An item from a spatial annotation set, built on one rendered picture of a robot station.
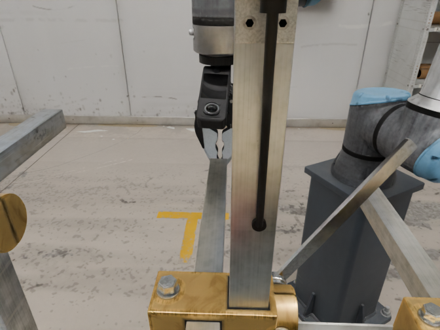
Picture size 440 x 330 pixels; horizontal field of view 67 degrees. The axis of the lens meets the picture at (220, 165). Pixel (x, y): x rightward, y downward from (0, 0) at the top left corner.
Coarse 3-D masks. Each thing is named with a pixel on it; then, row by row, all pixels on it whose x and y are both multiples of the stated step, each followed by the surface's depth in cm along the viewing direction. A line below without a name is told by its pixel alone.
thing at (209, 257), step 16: (224, 160) 57; (208, 176) 52; (224, 176) 52; (208, 192) 48; (224, 192) 48; (208, 208) 45; (224, 208) 45; (208, 224) 42; (224, 224) 42; (208, 240) 39; (224, 240) 42; (208, 256) 37
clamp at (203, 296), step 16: (160, 272) 33; (176, 272) 33; (192, 272) 33; (208, 272) 33; (224, 272) 33; (192, 288) 32; (208, 288) 32; (224, 288) 32; (272, 288) 32; (288, 288) 32; (160, 304) 30; (176, 304) 30; (192, 304) 30; (208, 304) 30; (224, 304) 30; (272, 304) 30; (288, 304) 30; (160, 320) 30; (176, 320) 30; (192, 320) 30; (208, 320) 30; (224, 320) 29; (240, 320) 29; (256, 320) 29; (272, 320) 29; (288, 320) 30
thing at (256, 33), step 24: (240, 0) 18; (264, 0) 15; (288, 0) 18; (240, 24) 18; (264, 24) 18; (288, 24) 18; (264, 72) 17; (264, 96) 18; (264, 120) 20; (264, 144) 21; (264, 168) 22; (264, 192) 23
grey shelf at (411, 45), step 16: (416, 0) 233; (432, 0) 214; (400, 16) 255; (416, 16) 232; (432, 16) 219; (400, 32) 255; (416, 32) 232; (432, 32) 263; (400, 48) 254; (416, 48) 231; (432, 48) 268; (400, 64) 254; (416, 64) 233; (384, 80) 282; (400, 80) 253; (416, 80) 249
